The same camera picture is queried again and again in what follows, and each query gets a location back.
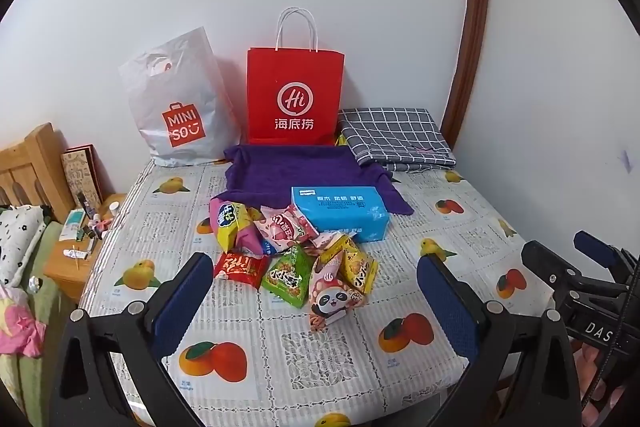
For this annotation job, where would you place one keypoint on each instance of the purple towel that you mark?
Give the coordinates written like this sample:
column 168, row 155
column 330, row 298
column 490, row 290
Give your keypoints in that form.
column 270, row 172

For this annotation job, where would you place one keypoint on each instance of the person's right hand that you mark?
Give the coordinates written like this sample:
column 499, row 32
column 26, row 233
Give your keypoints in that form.
column 597, row 379

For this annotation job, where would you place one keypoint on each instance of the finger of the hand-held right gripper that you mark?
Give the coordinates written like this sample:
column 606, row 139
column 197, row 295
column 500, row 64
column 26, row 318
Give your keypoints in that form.
column 597, row 252
column 550, row 264

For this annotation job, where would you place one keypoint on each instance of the pink cloth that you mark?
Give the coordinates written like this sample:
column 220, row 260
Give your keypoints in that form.
column 17, row 327

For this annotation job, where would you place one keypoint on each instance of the white plastic shopping bag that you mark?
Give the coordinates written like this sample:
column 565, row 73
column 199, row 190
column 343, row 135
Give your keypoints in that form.
column 175, row 107

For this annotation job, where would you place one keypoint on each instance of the teal and white box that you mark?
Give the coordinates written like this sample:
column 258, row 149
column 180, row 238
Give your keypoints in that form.
column 71, row 224

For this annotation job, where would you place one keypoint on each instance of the yellow foil packet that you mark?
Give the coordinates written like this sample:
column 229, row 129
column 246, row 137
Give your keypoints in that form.
column 341, row 140

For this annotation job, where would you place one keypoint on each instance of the blue tissue pack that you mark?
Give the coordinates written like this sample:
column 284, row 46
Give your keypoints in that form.
column 340, row 212

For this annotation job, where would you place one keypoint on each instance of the green blanket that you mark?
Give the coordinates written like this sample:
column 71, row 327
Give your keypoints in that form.
column 45, row 307

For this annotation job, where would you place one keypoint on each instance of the grey checked folded cloth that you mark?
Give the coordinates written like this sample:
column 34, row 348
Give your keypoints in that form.
column 395, row 132

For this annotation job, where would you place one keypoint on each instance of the pink peach snack packet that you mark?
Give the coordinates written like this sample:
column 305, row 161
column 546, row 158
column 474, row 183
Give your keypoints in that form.
column 285, row 227

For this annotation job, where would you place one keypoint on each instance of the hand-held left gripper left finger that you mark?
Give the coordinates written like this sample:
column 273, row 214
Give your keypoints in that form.
column 182, row 302

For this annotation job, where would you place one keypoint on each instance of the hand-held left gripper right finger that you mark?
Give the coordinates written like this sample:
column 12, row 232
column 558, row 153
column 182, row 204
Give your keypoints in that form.
column 445, row 307

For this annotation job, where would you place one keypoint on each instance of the pink panda snack packet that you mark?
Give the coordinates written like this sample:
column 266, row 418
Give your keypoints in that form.
column 330, row 299

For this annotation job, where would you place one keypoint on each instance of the brown wooden door frame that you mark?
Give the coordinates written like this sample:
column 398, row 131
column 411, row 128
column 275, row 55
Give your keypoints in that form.
column 472, row 32

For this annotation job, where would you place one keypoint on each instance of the wooden nightstand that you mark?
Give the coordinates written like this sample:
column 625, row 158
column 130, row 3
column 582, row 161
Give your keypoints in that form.
column 70, row 274

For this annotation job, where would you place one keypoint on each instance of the pale pink snack packet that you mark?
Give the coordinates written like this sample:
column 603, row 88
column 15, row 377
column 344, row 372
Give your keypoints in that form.
column 326, row 239

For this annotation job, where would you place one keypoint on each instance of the small white tube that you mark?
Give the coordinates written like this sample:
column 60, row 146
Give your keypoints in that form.
column 75, row 253

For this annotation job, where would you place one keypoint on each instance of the red paper bag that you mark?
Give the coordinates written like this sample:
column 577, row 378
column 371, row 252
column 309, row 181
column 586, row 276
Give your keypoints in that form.
column 295, row 92

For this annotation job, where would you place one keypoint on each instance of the green triangular snack packet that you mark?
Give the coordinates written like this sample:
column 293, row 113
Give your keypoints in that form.
column 289, row 279

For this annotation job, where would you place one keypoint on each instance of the pink and yellow snack packet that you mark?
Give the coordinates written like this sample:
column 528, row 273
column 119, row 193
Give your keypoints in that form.
column 227, row 222

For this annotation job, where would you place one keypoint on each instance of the red snack packet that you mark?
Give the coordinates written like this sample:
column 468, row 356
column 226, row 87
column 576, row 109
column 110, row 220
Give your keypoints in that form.
column 240, row 269

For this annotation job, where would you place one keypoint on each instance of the patterned brown book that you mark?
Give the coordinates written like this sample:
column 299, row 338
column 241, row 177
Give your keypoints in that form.
column 80, row 177

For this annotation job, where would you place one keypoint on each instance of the white spotted pillow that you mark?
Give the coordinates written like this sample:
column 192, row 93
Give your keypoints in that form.
column 17, row 237

